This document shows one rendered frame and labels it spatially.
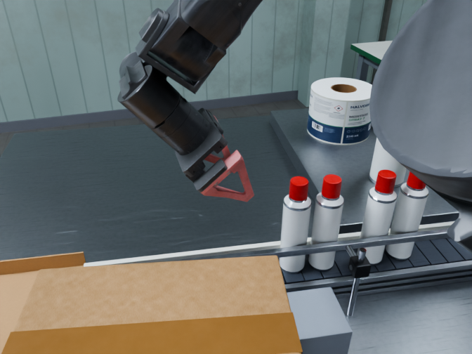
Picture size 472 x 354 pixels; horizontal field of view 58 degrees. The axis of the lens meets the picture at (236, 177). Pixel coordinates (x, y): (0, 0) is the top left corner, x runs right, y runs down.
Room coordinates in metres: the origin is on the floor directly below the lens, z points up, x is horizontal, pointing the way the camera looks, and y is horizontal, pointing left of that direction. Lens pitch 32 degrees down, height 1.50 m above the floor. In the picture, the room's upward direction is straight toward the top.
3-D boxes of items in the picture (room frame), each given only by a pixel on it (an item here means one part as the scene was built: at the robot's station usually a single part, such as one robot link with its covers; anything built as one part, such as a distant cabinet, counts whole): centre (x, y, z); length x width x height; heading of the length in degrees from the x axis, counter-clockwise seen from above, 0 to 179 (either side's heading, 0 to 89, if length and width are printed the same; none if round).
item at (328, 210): (0.65, -0.17, 0.98); 0.05 x 0.05 x 0.20
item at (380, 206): (0.67, -0.28, 0.98); 0.05 x 0.05 x 0.20
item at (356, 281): (0.59, -0.22, 0.91); 0.07 x 0.03 x 0.17; 10
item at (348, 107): (1.27, -0.33, 0.95); 0.20 x 0.20 x 0.14
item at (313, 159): (1.17, -0.57, 0.86); 0.80 x 0.67 x 0.05; 100
